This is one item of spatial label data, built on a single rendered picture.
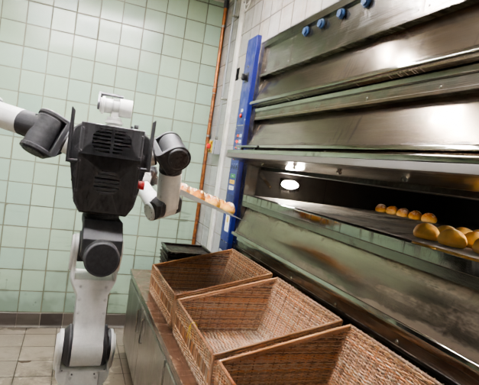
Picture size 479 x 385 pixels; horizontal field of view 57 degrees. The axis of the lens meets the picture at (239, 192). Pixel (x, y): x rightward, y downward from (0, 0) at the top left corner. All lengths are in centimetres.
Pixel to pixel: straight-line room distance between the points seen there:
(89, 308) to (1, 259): 188
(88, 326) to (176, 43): 240
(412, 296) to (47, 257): 265
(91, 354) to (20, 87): 218
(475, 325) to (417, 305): 19
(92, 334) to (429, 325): 109
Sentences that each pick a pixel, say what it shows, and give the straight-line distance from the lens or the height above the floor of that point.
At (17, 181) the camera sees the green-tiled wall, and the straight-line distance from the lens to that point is 342.
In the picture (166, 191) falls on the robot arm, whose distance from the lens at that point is 171.
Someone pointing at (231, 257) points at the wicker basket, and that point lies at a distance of 262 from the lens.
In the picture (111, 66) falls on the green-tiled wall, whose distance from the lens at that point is 345.
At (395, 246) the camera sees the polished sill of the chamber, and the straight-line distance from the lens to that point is 150.
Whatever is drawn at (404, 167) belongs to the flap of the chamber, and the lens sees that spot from 127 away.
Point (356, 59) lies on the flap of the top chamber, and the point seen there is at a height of 182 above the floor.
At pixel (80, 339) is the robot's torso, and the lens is 169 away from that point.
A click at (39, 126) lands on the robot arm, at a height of 137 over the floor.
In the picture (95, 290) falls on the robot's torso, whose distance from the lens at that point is 169.
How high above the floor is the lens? 133
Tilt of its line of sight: 3 degrees down
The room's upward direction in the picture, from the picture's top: 8 degrees clockwise
